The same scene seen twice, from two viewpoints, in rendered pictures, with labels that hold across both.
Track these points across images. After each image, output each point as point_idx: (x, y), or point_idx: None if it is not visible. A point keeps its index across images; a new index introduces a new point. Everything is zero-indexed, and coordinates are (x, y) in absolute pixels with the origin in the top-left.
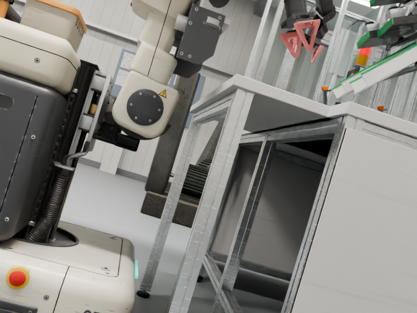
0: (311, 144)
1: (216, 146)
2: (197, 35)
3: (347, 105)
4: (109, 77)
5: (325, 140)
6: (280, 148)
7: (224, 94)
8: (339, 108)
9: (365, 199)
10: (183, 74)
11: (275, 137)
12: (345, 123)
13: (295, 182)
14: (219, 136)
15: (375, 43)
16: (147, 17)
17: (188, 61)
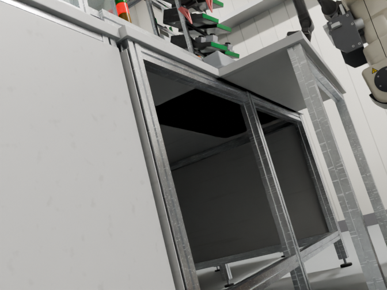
0: (209, 109)
1: (352, 121)
2: (355, 50)
3: (302, 110)
4: None
5: (240, 113)
6: None
7: (338, 87)
8: (300, 110)
9: (295, 150)
10: (351, 49)
11: (263, 105)
12: (302, 118)
13: None
14: (349, 115)
15: (209, 49)
16: (384, 15)
17: (361, 65)
